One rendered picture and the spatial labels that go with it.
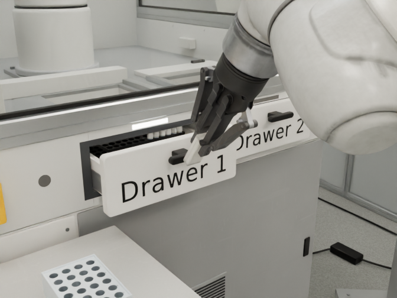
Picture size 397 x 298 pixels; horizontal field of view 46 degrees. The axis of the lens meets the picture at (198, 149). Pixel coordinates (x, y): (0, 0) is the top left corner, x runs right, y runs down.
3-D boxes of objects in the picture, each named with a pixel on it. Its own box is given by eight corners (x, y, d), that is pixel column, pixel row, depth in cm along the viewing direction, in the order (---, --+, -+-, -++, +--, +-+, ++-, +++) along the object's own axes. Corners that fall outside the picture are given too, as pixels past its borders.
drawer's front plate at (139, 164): (236, 176, 96) (237, 125, 92) (108, 218, 80) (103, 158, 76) (230, 174, 98) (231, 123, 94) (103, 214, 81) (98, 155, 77)
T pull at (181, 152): (205, 156, 85) (205, 149, 84) (171, 166, 80) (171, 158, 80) (194, 151, 87) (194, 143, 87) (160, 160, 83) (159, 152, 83)
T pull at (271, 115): (293, 117, 108) (294, 112, 107) (270, 123, 104) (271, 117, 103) (282, 114, 111) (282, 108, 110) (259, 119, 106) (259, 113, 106)
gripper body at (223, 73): (285, 77, 65) (256, 120, 72) (252, 36, 69) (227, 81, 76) (246, 84, 61) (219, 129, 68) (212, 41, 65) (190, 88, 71)
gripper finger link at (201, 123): (221, 88, 68) (215, 81, 69) (194, 135, 76) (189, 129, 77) (240, 84, 71) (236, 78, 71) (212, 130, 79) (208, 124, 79)
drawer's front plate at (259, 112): (309, 137, 120) (313, 94, 116) (222, 163, 103) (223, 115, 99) (304, 135, 121) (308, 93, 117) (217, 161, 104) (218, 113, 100)
